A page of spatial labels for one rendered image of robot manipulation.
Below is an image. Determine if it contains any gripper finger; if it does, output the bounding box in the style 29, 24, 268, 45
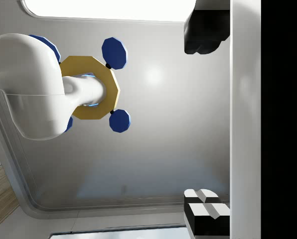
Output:
183, 188, 231, 239
183, 0, 231, 55

